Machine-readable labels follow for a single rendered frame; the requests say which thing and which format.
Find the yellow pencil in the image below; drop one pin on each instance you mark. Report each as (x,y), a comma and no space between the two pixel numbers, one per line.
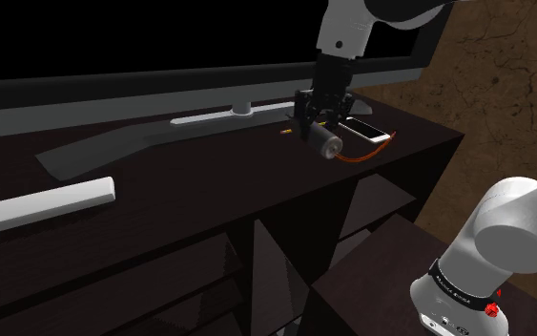
(286,131)

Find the large black television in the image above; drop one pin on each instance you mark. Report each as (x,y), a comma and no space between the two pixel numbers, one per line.
(156,42)

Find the white smartphone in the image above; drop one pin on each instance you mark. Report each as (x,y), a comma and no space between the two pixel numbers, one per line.
(365,129)

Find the long white bar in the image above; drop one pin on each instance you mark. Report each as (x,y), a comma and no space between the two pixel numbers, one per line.
(40,204)

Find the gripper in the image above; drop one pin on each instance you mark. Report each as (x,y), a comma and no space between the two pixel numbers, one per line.
(333,74)

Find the dark wooden television cabinet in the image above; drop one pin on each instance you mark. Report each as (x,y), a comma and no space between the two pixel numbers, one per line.
(179,195)

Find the grey metal cylinder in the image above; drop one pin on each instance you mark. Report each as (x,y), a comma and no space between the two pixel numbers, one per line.
(326,142)

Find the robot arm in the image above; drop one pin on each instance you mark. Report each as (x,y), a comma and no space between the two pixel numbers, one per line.
(477,260)

